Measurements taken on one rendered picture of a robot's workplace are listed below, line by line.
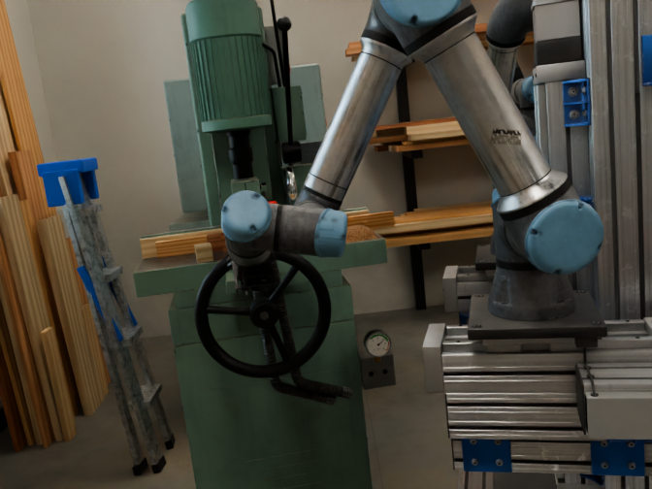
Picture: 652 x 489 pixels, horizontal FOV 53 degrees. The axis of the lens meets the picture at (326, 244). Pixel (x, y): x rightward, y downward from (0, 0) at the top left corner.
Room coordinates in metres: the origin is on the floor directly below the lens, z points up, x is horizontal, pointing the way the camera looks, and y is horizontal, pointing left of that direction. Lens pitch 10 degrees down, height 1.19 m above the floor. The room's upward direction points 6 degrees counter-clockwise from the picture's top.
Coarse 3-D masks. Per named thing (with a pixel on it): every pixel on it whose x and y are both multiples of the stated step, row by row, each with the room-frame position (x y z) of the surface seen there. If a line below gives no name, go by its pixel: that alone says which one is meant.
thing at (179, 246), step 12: (348, 216) 1.72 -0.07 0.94; (360, 216) 1.71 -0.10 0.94; (372, 216) 1.72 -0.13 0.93; (384, 216) 1.72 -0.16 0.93; (372, 228) 1.72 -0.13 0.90; (168, 240) 1.67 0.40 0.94; (180, 240) 1.65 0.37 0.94; (192, 240) 1.66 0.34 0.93; (204, 240) 1.66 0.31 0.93; (168, 252) 1.65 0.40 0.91; (180, 252) 1.65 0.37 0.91; (192, 252) 1.66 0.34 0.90
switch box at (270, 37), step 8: (272, 32) 1.97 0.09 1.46; (280, 32) 1.97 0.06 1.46; (272, 40) 1.97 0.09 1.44; (280, 40) 1.97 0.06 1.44; (280, 48) 1.97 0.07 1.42; (272, 56) 1.97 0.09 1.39; (272, 64) 1.97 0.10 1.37; (272, 72) 1.97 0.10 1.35; (272, 80) 1.97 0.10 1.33; (280, 80) 1.97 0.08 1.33
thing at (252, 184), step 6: (234, 180) 1.69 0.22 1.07; (240, 180) 1.67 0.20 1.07; (246, 180) 1.64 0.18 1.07; (252, 180) 1.64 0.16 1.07; (258, 180) 1.64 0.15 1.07; (234, 186) 1.63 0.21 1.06; (240, 186) 1.64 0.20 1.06; (246, 186) 1.64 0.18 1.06; (252, 186) 1.64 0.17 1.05; (258, 186) 1.64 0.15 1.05; (234, 192) 1.63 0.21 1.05; (258, 192) 1.64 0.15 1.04
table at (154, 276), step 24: (384, 240) 1.56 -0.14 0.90; (144, 264) 1.58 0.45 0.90; (168, 264) 1.54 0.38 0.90; (192, 264) 1.51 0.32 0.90; (312, 264) 1.54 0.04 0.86; (336, 264) 1.55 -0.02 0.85; (360, 264) 1.55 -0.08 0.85; (144, 288) 1.49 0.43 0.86; (168, 288) 1.50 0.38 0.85; (192, 288) 1.50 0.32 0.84
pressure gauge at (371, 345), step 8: (368, 336) 1.50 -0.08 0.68; (376, 336) 1.49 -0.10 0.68; (384, 336) 1.49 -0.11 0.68; (368, 344) 1.49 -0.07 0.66; (376, 344) 1.49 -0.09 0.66; (384, 344) 1.49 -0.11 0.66; (368, 352) 1.49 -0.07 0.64; (376, 352) 1.49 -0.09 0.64; (384, 352) 1.49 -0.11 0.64; (376, 360) 1.51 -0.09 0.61
